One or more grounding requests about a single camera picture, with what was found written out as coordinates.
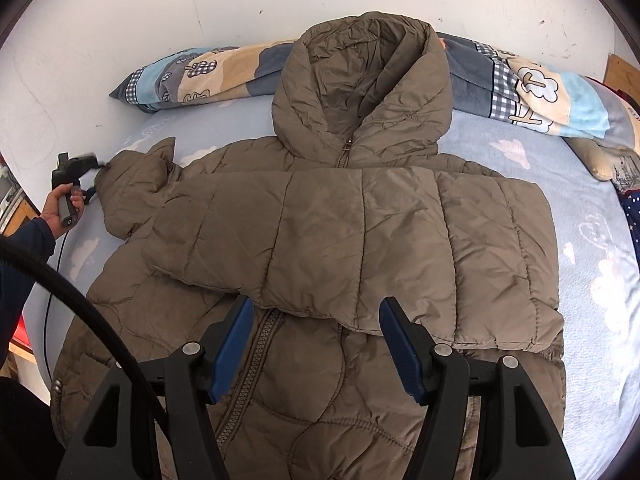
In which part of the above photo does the red object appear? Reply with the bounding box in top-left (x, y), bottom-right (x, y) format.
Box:
top-left (10, 316), bottom-right (37, 352)

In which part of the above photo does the person's leg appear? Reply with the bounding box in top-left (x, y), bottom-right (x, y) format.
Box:
top-left (0, 374), bottom-right (67, 480)

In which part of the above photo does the light blue cloud bed sheet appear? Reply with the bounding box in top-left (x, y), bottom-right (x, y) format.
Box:
top-left (20, 105), bottom-right (640, 480)

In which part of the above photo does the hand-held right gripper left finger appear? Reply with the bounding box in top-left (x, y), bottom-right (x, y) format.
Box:
top-left (55, 295), bottom-right (256, 480)

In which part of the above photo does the dark blue starry cloth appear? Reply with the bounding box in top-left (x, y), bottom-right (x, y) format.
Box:
top-left (614, 185), bottom-right (640, 267)

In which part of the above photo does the person's left forearm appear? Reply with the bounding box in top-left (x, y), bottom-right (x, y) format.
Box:
top-left (0, 217), bottom-right (57, 366)

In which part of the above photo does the wooden headboard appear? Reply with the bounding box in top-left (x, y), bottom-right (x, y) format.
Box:
top-left (602, 52), bottom-right (640, 107)

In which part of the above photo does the patchwork cartoon blanket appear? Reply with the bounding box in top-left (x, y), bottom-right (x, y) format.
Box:
top-left (109, 32), bottom-right (640, 151)

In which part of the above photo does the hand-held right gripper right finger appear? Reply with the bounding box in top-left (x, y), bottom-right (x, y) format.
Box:
top-left (378, 297), bottom-right (589, 480)

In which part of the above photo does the brown quilted hooded jacket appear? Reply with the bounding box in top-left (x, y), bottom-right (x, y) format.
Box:
top-left (50, 10), bottom-right (567, 480)

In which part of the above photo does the wooden furniture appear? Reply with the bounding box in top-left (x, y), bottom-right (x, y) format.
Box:
top-left (0, 160), bottom-right (42, 242)

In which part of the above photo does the beige printed pillow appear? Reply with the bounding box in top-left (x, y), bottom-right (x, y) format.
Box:
top-left (567, 135), bottom-right (634, 182)

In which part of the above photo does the black cable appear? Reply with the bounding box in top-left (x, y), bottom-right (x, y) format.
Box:
top-left (42, 229), bottom-right (67, 366)
top-left (0, 234), bottom-right (168, 413)

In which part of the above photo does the person's left hand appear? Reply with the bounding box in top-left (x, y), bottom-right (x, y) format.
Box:
top-left (41, 183), bottom-right (86, 234)

